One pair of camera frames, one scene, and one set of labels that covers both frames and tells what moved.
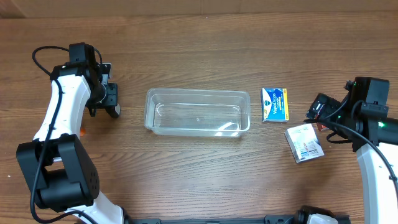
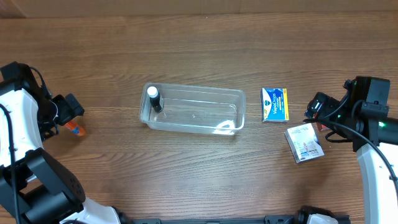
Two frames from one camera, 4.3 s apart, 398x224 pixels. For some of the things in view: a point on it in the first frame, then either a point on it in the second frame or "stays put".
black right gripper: (321, 106) stays put
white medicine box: (304, 143) stays put
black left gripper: (111, 95) to (66, 109)
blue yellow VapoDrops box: (275, 105) stays put
